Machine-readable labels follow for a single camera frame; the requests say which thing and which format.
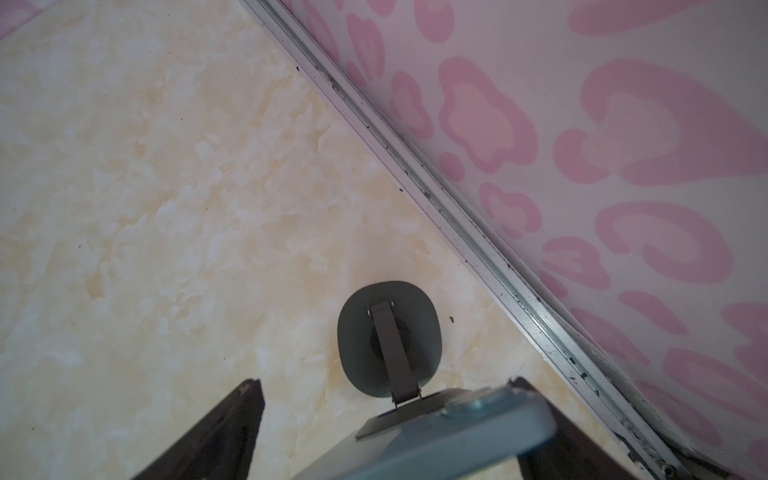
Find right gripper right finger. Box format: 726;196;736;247
508;399;635;480

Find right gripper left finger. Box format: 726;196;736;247
135;379;265;480

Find black phone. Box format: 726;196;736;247
298;384;557;479

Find dark stand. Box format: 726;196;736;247
337;280;448;440

